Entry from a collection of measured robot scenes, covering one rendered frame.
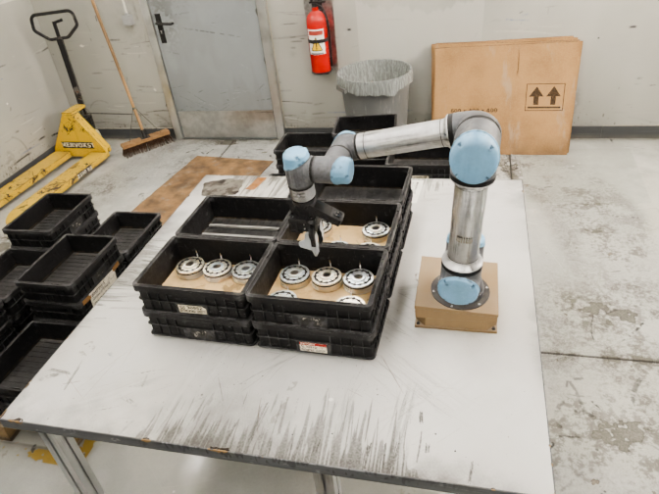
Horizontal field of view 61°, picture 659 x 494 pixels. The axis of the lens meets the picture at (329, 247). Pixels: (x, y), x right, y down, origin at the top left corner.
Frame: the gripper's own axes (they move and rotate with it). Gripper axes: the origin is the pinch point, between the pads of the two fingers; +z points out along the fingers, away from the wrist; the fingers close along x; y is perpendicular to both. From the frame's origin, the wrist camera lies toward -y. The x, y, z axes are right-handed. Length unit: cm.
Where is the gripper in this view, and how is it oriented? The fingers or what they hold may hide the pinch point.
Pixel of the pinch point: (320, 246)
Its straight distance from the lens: 177.3
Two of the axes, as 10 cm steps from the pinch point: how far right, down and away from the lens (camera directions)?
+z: 1.3, 7.4, 6.6
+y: -9.6, -0.6, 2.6
